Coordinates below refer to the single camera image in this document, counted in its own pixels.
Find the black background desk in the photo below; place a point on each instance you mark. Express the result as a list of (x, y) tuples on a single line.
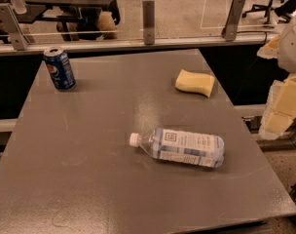
[(36, 8)]

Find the blue Pepsi can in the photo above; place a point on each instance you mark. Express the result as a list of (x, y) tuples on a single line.
[(59, 67)]

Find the clear plastic water bottle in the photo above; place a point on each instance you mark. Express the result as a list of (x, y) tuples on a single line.
[(181, 147)]

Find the right metal bracket post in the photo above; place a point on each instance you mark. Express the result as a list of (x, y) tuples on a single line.
[(229, 32)]

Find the seated person in background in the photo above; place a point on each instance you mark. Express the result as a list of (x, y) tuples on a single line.
[(99, 22)]

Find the middle metal bracket post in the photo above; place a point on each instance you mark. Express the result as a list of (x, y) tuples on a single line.
[(148, 7)]

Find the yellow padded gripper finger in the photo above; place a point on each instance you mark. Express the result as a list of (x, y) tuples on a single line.
[(280, 109), (270, 49)]

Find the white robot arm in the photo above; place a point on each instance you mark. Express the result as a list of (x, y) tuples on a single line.
[(287, 48)]

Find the metal bracket post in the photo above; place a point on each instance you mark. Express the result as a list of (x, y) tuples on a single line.
[(18, 39), (229, 32), (148, 7)]

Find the metal rail bar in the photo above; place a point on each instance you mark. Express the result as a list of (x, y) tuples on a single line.
[(243, 38)]

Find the yellow sponge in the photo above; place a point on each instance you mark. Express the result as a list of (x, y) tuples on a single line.
[(192, 82)]

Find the left metal bracket post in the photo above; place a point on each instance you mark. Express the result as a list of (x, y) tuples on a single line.
[(18, 39)]

